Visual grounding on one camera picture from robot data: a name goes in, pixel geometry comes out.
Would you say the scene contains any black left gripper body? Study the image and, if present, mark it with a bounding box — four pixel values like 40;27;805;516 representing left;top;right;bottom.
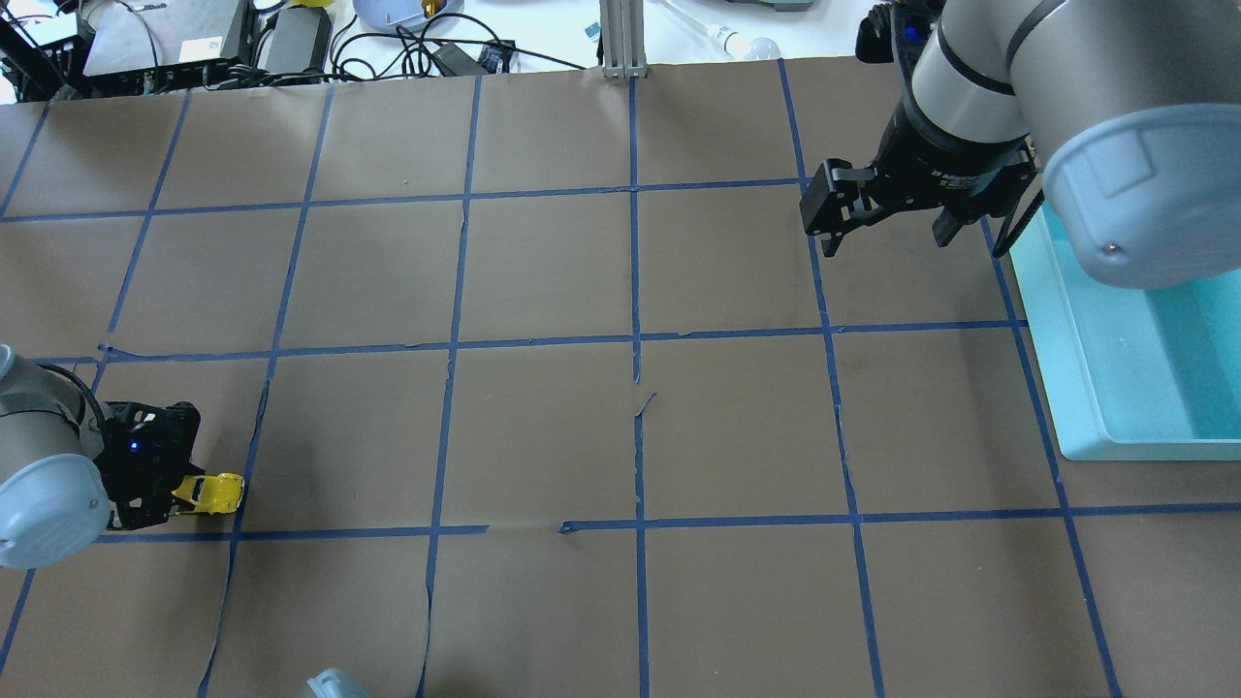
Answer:
97;401;205;532

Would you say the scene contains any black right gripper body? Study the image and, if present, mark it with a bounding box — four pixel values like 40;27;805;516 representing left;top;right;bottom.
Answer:
858;0;1037;226

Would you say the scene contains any yellow beetle toy car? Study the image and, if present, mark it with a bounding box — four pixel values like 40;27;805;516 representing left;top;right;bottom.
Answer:
172;473;244;515

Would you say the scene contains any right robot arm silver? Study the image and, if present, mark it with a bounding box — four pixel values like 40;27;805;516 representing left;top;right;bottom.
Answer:
799;1;1240;289

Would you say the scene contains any teal plastic bin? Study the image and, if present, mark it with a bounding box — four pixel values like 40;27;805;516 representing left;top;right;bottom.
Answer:
1009;205;1240;462

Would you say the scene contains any black power adapter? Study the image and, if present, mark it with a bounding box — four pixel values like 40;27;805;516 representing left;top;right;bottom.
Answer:
257;5;333;75

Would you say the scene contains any blue plate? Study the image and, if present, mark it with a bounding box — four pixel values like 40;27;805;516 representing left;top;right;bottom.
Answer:
351;0;464;32

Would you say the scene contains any aluminium frame post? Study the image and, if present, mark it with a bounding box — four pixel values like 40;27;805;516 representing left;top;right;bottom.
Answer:
598;0;649;79

